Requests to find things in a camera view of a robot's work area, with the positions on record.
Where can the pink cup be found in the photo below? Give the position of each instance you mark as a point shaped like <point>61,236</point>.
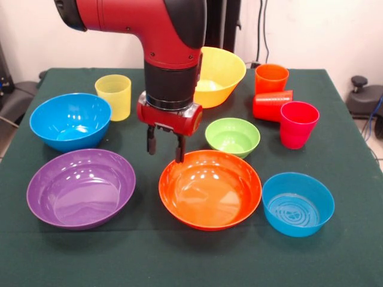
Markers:
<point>297,131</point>

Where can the light orange bowl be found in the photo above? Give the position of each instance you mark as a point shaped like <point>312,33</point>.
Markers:
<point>223,74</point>

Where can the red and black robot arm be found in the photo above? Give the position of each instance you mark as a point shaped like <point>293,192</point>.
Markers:
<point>155,24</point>

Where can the black power plug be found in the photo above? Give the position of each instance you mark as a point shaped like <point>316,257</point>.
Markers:
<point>255,64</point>

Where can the purple bowl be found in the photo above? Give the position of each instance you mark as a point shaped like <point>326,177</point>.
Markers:
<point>80,194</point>

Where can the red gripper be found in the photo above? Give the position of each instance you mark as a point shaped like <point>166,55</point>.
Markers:
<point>167,119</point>

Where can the dark green tablecloth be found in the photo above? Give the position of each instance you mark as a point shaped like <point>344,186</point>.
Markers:
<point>167,257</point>

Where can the grey machine base with knob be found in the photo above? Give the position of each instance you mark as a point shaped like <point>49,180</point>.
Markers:
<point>365,101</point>

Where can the orange cup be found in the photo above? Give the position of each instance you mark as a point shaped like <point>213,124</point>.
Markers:
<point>270,82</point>

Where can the red cup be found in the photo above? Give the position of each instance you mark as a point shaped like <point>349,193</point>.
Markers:
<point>266,107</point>

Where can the yellow cup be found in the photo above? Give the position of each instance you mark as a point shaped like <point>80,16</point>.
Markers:
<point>115,101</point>

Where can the grey floor equipment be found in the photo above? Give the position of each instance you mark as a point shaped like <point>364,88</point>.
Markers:
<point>18,98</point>

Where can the green bowl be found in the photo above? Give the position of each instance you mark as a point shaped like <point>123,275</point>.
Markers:
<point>232,139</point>

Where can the deep blue bowl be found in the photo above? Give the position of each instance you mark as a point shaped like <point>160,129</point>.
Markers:
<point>68,119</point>

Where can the wide orange-red bowl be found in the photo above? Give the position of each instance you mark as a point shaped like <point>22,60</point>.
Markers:
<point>209,197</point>

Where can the small blue ringed bowl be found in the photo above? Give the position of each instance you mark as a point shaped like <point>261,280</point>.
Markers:
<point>299,209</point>

